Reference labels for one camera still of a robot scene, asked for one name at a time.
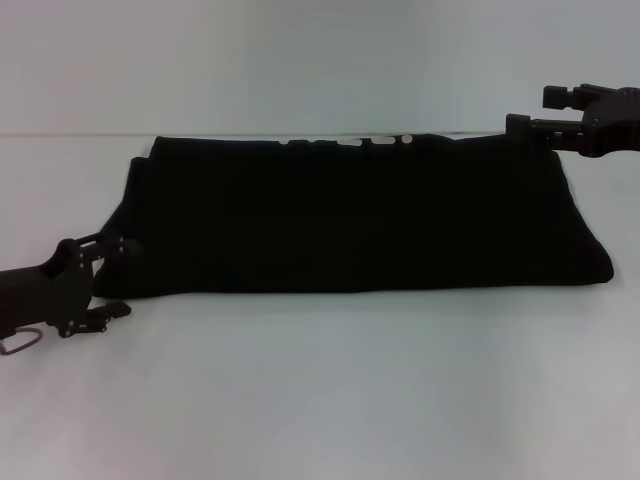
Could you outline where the left gripper cable with plug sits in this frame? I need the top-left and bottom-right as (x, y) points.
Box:
(0, 328), (42, 357)

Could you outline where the black shirt with FREE print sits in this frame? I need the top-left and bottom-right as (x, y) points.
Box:
(93, 131), (615, 299)

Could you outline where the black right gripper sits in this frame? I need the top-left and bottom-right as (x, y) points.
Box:
(504, 82), (640, 159)

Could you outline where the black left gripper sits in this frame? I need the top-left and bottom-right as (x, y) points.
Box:
(0, 231), (145, 338)

